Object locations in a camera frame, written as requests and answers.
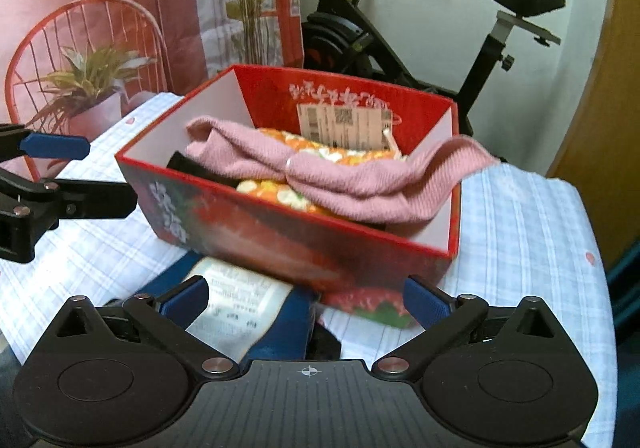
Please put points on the red cardboard box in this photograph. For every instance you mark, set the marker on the red cardboard box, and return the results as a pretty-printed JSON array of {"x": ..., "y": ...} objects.
[{"x": 225, "y": 228}]

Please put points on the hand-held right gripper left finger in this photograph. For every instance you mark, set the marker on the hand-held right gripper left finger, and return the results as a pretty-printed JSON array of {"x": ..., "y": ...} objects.
[{"x": 187, "y": 297}]

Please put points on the orange floral cloth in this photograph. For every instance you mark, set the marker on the orange floral cloth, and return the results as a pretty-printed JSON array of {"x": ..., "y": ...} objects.
[{"x": 295, "y": 140}]

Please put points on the blue pouch with white label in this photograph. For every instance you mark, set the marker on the blue pouch with white label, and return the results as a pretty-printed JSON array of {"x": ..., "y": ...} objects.
[{"x": 225, "y": 298}]

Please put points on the wooden door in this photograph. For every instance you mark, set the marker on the wooden door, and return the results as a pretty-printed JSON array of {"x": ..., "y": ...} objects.
[{"x": 600, "y": 127}]

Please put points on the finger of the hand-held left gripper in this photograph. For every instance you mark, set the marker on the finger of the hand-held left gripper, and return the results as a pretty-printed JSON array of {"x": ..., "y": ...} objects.
[
  {"x": 90, "y": 200},
  {"x": 55, "y": 146}
]

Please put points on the black exercise bike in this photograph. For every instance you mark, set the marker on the black exercise bike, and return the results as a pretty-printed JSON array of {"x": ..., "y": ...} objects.
[{"x": 350, "y": 17}]

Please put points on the pink knit cloth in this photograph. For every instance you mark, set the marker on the pink knit cloth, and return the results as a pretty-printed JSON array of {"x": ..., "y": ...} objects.
[{"x": 375, "y": 183}]

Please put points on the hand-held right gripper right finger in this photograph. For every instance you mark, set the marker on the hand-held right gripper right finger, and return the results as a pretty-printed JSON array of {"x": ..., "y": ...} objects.
[{"x": 422, "y": 300}]

